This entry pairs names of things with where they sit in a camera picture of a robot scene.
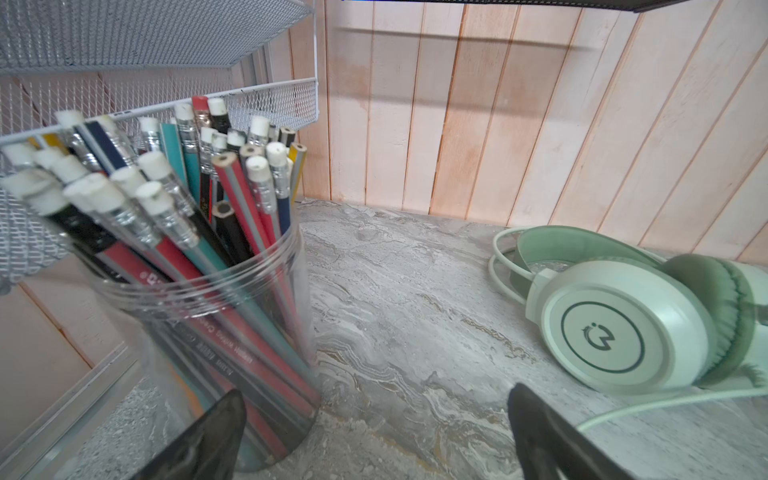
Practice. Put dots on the white wire mesh shelf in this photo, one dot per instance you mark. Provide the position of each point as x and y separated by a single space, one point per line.
128 59

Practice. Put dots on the clear cup of pencils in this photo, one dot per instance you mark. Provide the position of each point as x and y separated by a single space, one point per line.
191 241

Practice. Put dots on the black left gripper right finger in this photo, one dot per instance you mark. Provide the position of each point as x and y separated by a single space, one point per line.
548 447

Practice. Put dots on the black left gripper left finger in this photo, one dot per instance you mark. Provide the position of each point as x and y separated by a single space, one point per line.
208 449

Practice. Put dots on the mint green headphones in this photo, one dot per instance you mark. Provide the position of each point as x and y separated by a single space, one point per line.
627 322

